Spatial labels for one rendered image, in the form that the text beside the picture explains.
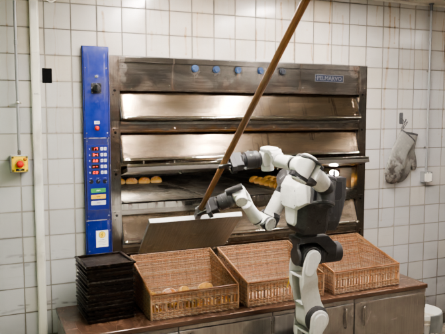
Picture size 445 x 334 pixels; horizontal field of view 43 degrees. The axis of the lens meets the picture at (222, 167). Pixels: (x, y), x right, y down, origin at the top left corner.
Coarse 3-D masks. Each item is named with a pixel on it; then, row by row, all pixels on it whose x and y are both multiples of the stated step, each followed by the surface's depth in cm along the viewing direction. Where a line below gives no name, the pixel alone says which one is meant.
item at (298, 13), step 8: (304, 0) 198; (304, 8) 201; (296, 16) 204; (296, 24) 206; (288, 32) 210; (288, 40) 212; (280, 48) 216; (280, 56) 219; (272, 64) 222; (272, 72) 226; (264, 80) 229; (264, 88) 233; (256, 96) 237; (256, 104) 240; (248, 112) 244; (248, 120) 249; (240, 128) 253; (240, 136) 257; (232, 144) 262; (224, 160) 272; (216, 176) 282; (216, 184) 288; (208, 192) 294; (200, 208) 306
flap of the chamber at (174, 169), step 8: (320, 160) 393; (328, 160) 395; (336, 160) 398; (344, 160) 401; (352, 160) 403; (360, 160) 406; (368, 160) 409; (128, 168) 339; (136, 168) 341; (144, 168) 343; (152, 168) 345; (160, 168) 347; (168, 168) 349; (176, 168) 351; (184, 168) 353; (192, 168) 355; (200, 168) 357; (208, 168) 360; (216, 168) 364; (224, 168) 369; (256, 168) 388
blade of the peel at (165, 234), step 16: (160, 224) 308; (176, 224) 312; (192, 224) 317; (208, 224) 322; (224, 224) 328; (144, 240) 318; (160, 240) 324; (176, 240) 329; (192, 240) 334; (208, 240) 340; (224, 240) 346
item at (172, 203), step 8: (352, 192) 423; (160, 200) 369; (168, 200) 369; (176, 200) 369; (184, 200) 370; (192, 200) 373; (200, 200) 375; (256, 200) 392; (264, 200) 394; (128, 208) 356; (136, 208) 358; (144, 208) 360
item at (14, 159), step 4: (12, 156) 319; (16, 156) 320; (20, 156) 321; (24, 156) 321; (28, 156) 323; (12, 160) 319; (16, 160) 320; (20, 160) 321; (28, 160) 323; (12, 164) 319; (16, 164) 320; (24, 164) 322; (28, 164) 323; (12, 168) 319; (16, 168) 320; (20, 168) 321; (24, 168) 322; (28, 168) 323; (12, 172) 320; (16, 172) 321; (20, 172) 322
